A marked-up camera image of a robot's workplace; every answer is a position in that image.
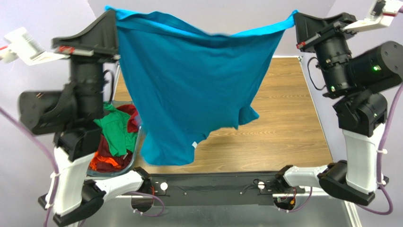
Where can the blue t shirt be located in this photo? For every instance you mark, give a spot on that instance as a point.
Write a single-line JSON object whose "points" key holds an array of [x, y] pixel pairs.
{"points": [[186, 83]]}

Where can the grey laundry basket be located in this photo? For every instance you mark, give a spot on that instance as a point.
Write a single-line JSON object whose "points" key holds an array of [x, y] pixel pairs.
{"points": [[132, 157]]}

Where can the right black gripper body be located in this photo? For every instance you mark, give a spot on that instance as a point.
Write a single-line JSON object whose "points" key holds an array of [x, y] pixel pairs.
{"points": [[323, 33]]}

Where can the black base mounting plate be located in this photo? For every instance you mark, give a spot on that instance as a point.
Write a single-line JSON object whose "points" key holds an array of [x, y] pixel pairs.
{"points": [[216, 189]]}

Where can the green t shirt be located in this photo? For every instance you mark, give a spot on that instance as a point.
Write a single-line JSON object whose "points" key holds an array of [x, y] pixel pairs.
{"points": [[114, 129]]}

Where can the dark red t shirt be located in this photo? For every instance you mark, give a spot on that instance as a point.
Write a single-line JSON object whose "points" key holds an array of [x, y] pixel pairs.
{"points": [[129, 115]]}

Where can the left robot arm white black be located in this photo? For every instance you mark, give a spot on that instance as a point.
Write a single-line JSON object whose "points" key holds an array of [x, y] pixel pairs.
{"points": [[70, 115]]}

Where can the orange t shirt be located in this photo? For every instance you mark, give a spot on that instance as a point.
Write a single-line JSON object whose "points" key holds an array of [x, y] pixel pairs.
{"points": [[100, 163]]}

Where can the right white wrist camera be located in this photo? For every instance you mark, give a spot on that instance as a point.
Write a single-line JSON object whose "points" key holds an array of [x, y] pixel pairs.
{"points": [[380, 15]]}

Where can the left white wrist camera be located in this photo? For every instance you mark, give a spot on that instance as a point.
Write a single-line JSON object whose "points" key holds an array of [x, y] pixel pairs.
{"points": [[21, 45]]}

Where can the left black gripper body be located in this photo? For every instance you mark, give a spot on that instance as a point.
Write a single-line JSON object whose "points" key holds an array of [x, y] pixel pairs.
{"points": [[84, 50]]}

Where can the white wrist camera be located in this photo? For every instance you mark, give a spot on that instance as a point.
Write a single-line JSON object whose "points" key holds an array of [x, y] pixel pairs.
{"points": [[380, 15], [21, 45]]}

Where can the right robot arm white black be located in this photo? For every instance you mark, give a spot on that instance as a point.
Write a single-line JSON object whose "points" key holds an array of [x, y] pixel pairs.
{"points": [[357, 83]]}

